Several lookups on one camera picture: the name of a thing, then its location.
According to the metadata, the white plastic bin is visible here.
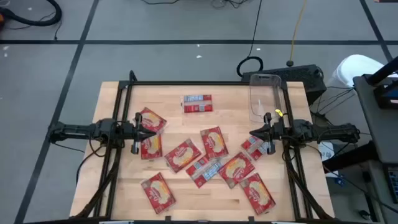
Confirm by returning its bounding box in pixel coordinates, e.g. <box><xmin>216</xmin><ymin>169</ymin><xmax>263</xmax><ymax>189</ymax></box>
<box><xmin>329</xmin><ymin>54</ymin><xmax>398</xmax><ymax>91</ymax></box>

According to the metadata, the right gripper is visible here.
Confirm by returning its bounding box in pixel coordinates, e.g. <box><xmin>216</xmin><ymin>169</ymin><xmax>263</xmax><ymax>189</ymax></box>
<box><xmin>249</xmin><ymin>112</ymin><xmax>285</xmax><ymax>156</ymax></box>

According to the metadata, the black device on cart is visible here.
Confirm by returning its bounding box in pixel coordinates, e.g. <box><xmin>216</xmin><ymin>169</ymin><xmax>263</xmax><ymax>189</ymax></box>
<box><xmin>373</xmin><ymin>83</ymin><xmax>398</xmax><ymax>110</ymax></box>

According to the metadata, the black metal table frame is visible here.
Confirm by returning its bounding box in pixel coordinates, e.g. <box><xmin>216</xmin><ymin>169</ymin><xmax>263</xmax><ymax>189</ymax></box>
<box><xmin>73</xmin><ymin>70</ymin><xmax>336</xmax><ymax>223</ymax></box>

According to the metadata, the white paper sheet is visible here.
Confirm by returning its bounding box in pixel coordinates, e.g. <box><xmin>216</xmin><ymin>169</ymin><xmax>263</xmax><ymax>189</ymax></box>
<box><xmin>317</xmin><ymin>141</ymin><xmax>340</xmax><ymax>179</ymax></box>

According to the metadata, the black perforated computer case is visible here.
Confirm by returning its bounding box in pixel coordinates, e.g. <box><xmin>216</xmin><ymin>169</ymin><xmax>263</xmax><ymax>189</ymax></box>
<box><xmin>241</xmin><ymin>63</ymin><xmax>328</xmax><ymax>106</ymax></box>

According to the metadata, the clear plastic basket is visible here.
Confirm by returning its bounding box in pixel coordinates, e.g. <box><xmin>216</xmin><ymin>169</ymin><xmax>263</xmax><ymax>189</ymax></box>
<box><xmin>248</xmin><ymin>73</ymin><xmax>284</xmax><ymax>124</ymax></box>

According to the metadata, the black corrugated hose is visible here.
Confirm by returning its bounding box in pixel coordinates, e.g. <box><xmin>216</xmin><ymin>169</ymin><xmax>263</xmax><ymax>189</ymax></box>
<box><xmin>0</xmin><ymin>0</ymin><xmax>63</xmax><ymax>27</ymax></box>

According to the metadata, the yellow cable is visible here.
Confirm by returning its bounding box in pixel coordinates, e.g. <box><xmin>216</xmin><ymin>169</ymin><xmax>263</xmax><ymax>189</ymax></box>
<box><xmin>288</xmin><ymin>0</ymin><xmax>308</xmax><ymax>63</ymax></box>

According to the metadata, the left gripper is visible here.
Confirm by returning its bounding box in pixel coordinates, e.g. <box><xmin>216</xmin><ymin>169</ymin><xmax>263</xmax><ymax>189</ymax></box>
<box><xmin>117</xmin><ymin>112</ymin><xmax>157</xmax><ymax>156</ymax></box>

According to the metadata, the grey equipment cart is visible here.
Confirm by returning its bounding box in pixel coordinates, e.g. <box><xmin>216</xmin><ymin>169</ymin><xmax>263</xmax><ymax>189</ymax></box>
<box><xmin>353</xmin><ymin>73</ymin><xmax>398</xmax><ymax>166</ymax></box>

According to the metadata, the black pole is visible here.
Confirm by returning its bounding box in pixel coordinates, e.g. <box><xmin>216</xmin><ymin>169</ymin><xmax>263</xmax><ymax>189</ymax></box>
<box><xmin>366</xmin><ymin>55</ymin><xmax>398</xmax><ymax>87</ymax></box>

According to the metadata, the dark keyboard with blue keys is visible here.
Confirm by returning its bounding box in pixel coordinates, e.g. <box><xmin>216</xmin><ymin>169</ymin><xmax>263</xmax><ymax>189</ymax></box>
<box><xmin>384</xmin><ymin>163</ymin><xmax>398</xmax><ymax>205</ymax></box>

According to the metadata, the black cable with loop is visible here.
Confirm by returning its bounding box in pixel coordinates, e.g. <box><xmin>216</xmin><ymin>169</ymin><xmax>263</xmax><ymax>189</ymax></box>
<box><xmin>236</xmin><ymin>0</ymin><xmax>264</xmax><ymax>78</ymax></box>

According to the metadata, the red popcorn bag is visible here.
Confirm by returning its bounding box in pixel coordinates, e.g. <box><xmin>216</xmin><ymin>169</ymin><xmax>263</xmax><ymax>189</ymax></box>
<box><xmin>140</xmin><ymin>172</ymin><xmax>177</xmax><ymax>215</ymax></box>
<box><xmin>200</xmin><ymin>126</ymin><xmax>229</xmax><ymax>161</ymax></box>
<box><xmin>240</xmin><ymin>135</ymin><xmax>272</xmax><ymax>161</ymax></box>
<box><xmin>140</xmin><ymin>133</ymin><xmax>164</xmax><ymax>161</ymax></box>
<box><xmin>164</xmin><ymin>138</ymin><xmax>203</xmax><ymax>174</ymax></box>
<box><xmin>182</xmin><ymin>94</ymin><xmax>213</xmax><ymax>114</ymax></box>
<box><xmin>185</xmin><ymin>154</ymin><xmax>225</xmax><ymax>189</ymax></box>
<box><xmin>239</xmin><ymin>172</ymin><xmax>277</xmax><ymax>216</ymax></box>
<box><xmin>134</xmin><ymin>106</ymin><xmax>168</xmax><ymax>135</ymax></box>
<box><xmin>218</xmin><ymin>151</ymin><xmax>256</xmax><ymax>190</ymax></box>

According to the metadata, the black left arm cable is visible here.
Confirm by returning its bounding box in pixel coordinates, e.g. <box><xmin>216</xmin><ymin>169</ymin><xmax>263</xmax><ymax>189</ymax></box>
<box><xmin>75</xmin><ymin>136</ymin><xmax>108</xmax><ymax>185</ymax></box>

